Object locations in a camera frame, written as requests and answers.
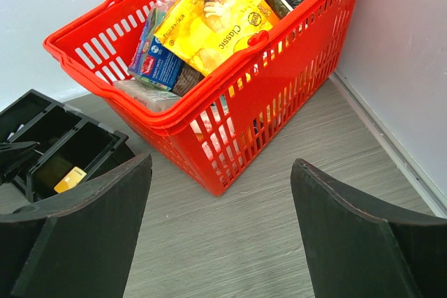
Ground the blue sponge pack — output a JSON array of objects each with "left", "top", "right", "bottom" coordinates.
[{"left": 128, "top": 7, "right": 184, "bottom": 91}]

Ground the red plastic shopping basket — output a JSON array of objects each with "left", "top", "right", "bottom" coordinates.
[{"left": 43, "top": 0, "right": 356, "bottom": 195}]

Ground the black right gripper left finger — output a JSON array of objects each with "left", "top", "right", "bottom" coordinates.
[{"left": 1, "top": 153, "right": 152, "bottom": 297}]

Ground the dark brown packet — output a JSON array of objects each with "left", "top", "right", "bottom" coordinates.
[{"left": 172, "top": 63, "right": 204, "bottom": 97}]

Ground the gold card in tray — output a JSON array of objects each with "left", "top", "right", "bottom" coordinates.
[{"left": 54, "top": 166, "right": 87, "bottom": 193}]

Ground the yellow chips bag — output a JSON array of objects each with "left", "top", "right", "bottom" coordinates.
[{"left": 154, "top": 0, "right": 279, "bottom": 76}]

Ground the white clear plastic packet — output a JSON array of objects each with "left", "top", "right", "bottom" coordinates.
[{"left": 113, "top": 80, "right": 181, "bottom": 112}]

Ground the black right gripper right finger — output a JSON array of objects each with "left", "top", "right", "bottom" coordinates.
[{"left": 291, "top": 159, "right": 446, "bottom": 297}]

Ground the black compartment tray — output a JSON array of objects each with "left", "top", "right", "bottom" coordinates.
[{"left": 1, "top": 89, "right": 135, "bottom": 202}]

